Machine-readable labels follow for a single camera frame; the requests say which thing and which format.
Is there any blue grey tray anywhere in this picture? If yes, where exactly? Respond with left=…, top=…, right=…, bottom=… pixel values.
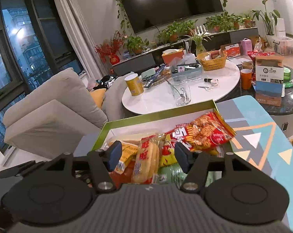
left=170, top=63, right=203, bottom=81

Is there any tall leafy floor plant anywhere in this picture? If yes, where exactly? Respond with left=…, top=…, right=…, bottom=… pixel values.
left=251, top=0, right=281, bottom=36

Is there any orange cracker snack bag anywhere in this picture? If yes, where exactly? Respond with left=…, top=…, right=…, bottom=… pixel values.
left=185, top=111, right=236, bottom=150

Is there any orange cup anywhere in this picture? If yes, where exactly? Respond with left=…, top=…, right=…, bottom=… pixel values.
left=240, top=69, right=252, bottom=90

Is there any white blue carton box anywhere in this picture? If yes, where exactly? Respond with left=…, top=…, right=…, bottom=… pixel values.
left=255, top=55, right=284, bottom=107

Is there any clear storage bin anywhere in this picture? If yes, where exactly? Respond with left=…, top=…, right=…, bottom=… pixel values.
left=272, top=36, right=293, bottom=56

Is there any grey sofa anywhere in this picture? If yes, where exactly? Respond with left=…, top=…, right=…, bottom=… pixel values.
left=3, top=68, right=133, bottom=159

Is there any red flower arrangement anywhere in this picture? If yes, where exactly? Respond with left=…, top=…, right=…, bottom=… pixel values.
left=95, top=30, right=124, bottom=65

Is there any yellow canister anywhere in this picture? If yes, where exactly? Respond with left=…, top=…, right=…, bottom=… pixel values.
left=124, top=73, right=144, bottom=96

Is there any white curtain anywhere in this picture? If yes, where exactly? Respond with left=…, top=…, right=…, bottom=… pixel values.
left=54, top=0, right=108, bottom=79

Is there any tv cabinet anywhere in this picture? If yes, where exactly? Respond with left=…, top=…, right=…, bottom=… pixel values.
left=111, top=27, right=259, bottom=76

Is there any red round-cake snack bag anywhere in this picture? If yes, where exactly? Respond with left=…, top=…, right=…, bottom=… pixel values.
left=109, top=160, right=135, bottom=189

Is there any green snack bag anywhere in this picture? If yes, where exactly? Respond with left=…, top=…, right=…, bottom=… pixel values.
left=157, top=163, right=187, bottom=187

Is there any pink box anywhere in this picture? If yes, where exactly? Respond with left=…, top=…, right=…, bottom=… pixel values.
left=240, top=38, right=253, bottom=56

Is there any glass cup with spoon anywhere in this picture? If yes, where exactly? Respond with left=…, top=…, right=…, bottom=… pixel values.
left=167, top=76, right=191, bottom=106

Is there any rice cracker pack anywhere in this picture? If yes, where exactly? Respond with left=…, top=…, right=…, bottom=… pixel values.
left=132, top=134, right=165, bottom=184

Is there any orange tissue box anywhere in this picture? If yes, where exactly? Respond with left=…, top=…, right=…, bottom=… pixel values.
left=162, top=48, right=184, bottom=65

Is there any yellow snack pack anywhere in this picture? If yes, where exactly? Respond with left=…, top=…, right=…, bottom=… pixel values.
left=114, top=142, right=138, bottom=175

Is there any yellow woven basket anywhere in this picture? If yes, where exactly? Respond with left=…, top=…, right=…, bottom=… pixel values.
left=196, top=50, right=227, bottom=71

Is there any wall television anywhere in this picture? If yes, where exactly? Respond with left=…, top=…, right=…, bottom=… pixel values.
left=121, top=0, right=223, bottom=33

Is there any blue patterned table mat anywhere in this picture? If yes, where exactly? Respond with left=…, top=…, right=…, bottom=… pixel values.
left=217, top=96, right=293, bottom=231

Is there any green gift box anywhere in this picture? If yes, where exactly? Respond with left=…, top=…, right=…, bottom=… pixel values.
left=91, top=99, right=234, bottom=185

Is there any clear bag bread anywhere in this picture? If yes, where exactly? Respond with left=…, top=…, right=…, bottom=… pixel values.
left=101, top=131, right=158, bottom=150

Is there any white round coffee table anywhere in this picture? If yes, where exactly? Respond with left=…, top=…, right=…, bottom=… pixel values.
left=122, top=61, right=240, bottom=115

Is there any window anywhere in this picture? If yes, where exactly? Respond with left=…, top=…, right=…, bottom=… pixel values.
left=0, top=0, right=84, bottom=153

